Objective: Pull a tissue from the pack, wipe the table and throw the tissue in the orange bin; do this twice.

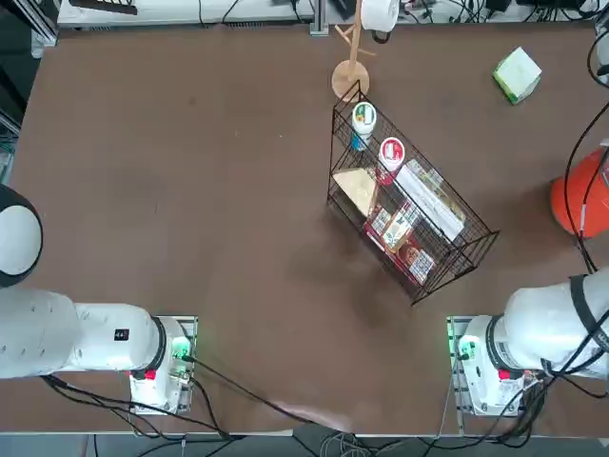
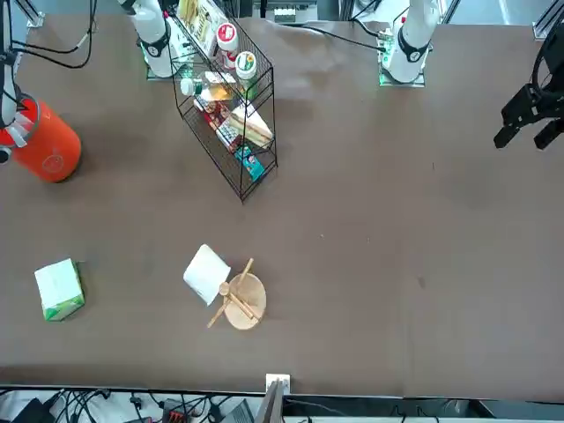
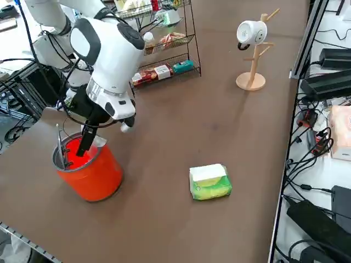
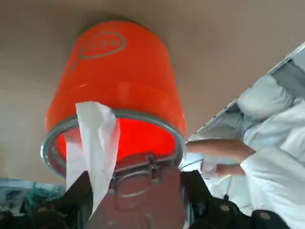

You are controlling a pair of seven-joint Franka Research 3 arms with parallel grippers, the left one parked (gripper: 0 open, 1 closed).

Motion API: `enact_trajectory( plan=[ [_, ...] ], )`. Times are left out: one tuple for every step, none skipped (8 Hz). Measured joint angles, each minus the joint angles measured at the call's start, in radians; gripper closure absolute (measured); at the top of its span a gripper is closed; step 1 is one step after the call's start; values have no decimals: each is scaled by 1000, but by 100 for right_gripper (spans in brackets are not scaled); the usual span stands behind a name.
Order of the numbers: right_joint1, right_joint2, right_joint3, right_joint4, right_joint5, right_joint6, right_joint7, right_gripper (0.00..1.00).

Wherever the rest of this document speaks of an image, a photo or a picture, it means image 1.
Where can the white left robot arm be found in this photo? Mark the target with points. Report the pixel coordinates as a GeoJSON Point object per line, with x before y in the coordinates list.
{"type": "Point", "coordinates": [95, 338]}

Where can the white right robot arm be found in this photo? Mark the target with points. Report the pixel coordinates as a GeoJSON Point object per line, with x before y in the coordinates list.
{"type": "Point", "coordinates": [537, 328]}

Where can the red brown biscuit pack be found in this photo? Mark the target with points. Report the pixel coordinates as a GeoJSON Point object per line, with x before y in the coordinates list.
{"type": "Point", "coordinates": [408, 254]}

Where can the green tissue pack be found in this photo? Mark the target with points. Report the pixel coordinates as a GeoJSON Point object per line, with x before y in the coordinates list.
{"type": "Point", "coordinates": [516, 71]}

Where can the orange round bin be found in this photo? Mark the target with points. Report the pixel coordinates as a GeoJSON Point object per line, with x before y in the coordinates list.
{"type": "Point", "coordinates": [571, 204]}

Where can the packed triangle sandwich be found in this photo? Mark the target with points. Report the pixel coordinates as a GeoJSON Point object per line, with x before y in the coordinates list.
{"type": "Point", "coordinates": [357, 188]}

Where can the teal box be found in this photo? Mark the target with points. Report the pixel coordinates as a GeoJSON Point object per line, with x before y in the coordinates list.
{"type": "Point", "coordinates": [357, 142]}

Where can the red lid jar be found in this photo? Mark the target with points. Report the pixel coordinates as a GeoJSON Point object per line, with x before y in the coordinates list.
{"type": "Point", "coordinates": [391, 151]}

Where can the yellow snack packet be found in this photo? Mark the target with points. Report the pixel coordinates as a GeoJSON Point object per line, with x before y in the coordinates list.
{"type": "Point", "coordinates": [428, 200]}

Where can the green lid jar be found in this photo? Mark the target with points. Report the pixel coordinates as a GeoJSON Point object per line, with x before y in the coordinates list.
{"type": "Point", "coordinates": [364, 114]}

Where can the wooden mug tree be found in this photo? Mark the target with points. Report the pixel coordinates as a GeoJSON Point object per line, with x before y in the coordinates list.
{"type": "Point", "coordinates": [349, 81]}

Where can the white mug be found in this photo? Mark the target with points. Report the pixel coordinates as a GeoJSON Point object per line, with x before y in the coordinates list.
{"type": "Point", "coordinates": [378, 12]}

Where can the aluminium camera post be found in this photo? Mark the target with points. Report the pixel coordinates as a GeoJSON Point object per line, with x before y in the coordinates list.
{"type": "Point", "coordinates": [319, 21]}

